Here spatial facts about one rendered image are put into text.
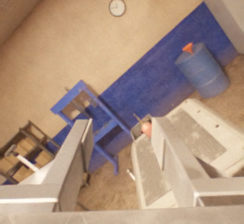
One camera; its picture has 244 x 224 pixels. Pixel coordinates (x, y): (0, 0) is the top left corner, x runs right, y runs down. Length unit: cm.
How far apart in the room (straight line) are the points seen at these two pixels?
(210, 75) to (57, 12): 305
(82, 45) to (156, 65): 158
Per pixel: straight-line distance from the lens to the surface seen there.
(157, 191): 72
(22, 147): 443
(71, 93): 339
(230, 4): 376
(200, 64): 330
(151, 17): 380
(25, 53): 414
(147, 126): 94
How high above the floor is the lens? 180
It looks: 14 degrees down
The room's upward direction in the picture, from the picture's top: 44 degrees counter-clockwise
